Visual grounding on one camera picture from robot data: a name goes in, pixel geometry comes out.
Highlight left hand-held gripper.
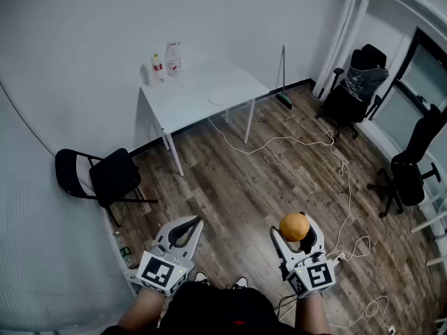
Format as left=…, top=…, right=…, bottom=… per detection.
left=135, top=216, right=205, bottom=297

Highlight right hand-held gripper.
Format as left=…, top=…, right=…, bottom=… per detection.
left=270, top=212, right=338, bottom=298

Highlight white plate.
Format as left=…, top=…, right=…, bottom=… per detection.
left=207, top=86, right=242, bottom=106

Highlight person's left forearm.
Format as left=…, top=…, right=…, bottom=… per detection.
left=116, top=285, right=167, bottom=330

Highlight person's right forearm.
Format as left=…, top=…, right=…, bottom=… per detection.
left=294, top=290, right=332, bottom=335

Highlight person's left shoe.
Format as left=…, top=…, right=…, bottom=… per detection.
left=193, top=269, right=211, bottom=288

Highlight bottles on floor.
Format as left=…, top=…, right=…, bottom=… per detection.
left=112, top=230, right=136, bottom=269

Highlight person's black clothing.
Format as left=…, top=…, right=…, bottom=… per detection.
left=100, top=280, right=333, bottom=335

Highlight black folding chair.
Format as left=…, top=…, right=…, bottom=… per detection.
left=54, top=147, right=159, bottom=228

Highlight white table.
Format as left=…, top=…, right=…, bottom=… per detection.
left=137, top=59, right=271, bottom=178

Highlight green-headed broom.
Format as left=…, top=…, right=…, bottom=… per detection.
left=275, top=44, right=294, bottom=110

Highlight plastic-wrapped black office chair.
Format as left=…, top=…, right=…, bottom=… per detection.
left=315, top=43, right=390, bottom=141

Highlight white opaque bottle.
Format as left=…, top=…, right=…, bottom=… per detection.
left=140, top=63, right=154, bottom=87

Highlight yellow-capped red-label bottle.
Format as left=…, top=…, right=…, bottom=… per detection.
left=151, top=53, right=166, bottom=84

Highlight large clear plastic bottle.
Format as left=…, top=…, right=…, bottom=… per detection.
left=164, top=40, right=184, bottom=78

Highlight black-framed window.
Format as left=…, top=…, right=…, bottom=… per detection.
left=369, top=27, right=447, bottom=160

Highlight thin black cable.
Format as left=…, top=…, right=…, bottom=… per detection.
left=277, top=293, right=298, bottom=319

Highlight long white cable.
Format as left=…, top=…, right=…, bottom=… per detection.
left=207, top=116, right=372, bottom=262

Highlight white cable with plug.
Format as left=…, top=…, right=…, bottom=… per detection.
left=330, top=295, right=398, bottom=335

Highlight white wall pipes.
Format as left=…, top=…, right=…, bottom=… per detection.
left=312, top=0, right=372, bottom=99

